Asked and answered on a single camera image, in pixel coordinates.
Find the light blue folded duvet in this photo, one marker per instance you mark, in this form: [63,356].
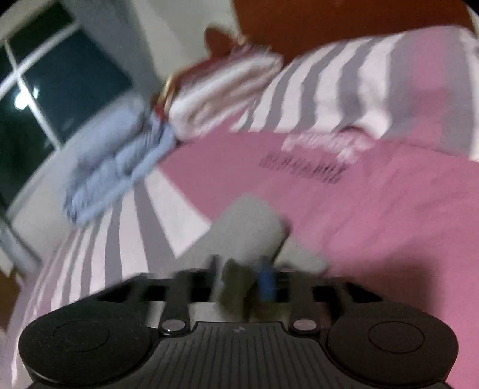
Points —
[112,175]

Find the grey pants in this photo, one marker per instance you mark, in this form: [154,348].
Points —
[247,228]

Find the dark glass window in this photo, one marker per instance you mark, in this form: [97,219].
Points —
[75,67]

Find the brown wooden headboard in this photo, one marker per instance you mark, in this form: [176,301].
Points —
[336,22]

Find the pink grey striped bed sheet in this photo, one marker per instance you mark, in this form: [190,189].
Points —
[374,224]

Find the pink white folded blanket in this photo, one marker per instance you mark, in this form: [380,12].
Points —
[224,93]

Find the pink grey striped pillow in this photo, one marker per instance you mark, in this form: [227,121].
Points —
[336,82]

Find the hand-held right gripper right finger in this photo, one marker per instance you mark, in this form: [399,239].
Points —
[265,285]

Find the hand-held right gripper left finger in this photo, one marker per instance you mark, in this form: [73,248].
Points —
[215,277]

